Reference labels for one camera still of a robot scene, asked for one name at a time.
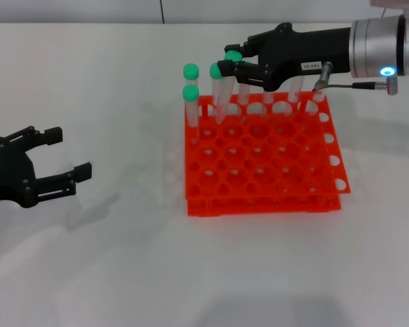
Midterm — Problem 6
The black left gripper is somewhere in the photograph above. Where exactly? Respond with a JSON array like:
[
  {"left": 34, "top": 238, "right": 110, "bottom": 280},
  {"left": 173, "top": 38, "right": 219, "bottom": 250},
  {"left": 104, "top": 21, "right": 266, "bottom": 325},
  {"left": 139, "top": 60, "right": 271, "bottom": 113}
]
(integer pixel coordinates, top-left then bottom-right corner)
[{"left": 0, "top": 126, "right": 93, "bottom": 209}]

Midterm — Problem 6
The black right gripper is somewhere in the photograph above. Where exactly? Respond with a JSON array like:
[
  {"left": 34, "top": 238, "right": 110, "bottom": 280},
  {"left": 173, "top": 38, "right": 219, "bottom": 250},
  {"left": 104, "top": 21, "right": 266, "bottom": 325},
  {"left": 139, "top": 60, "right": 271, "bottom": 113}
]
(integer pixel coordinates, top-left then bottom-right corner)
[{"left": 217, "top": 22, "right": 352, "bottom": 93}]

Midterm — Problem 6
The orange plastic test tube rack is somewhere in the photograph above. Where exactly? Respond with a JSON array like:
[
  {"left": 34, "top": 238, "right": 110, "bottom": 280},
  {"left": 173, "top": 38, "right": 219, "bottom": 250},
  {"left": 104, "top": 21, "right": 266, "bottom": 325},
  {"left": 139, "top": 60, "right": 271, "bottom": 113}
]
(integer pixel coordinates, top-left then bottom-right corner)
[{"left": 183, "top": 91, "right": 351, "bottom": 217}]

